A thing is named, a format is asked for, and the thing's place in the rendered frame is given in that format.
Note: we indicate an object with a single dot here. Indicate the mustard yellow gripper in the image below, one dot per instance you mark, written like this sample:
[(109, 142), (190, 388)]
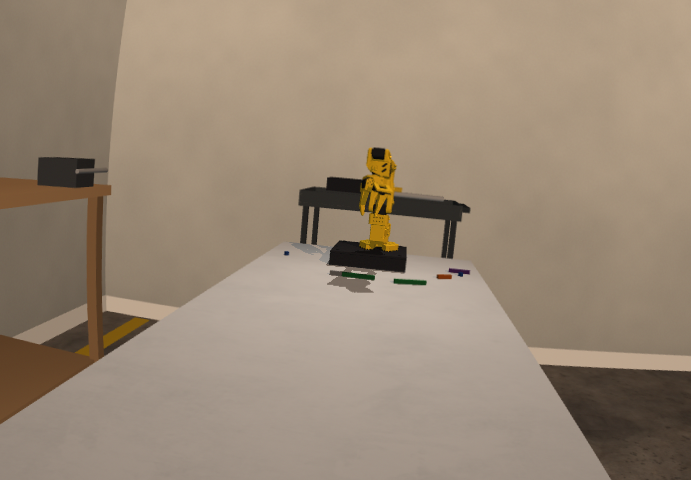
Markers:
[(368, 185)]

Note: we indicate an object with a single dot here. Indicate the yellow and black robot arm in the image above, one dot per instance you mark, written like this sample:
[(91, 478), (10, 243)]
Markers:
[(379, 224)]

